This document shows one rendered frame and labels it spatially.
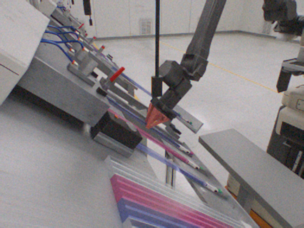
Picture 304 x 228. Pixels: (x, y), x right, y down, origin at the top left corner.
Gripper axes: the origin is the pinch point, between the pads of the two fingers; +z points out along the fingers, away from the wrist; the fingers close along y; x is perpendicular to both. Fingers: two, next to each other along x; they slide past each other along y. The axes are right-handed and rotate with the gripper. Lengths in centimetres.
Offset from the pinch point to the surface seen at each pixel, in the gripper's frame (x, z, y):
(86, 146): -28.2, 0.6, 32.8
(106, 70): 4, 4, -85
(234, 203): 25.4, -0.4, 26.2
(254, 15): 505, -449, -675
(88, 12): -35.2, -15.1, -0.3
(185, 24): 341, -247, -751
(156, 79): -19.8, -13.5, 20.4
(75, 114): -30.9, -1.1, 27.9
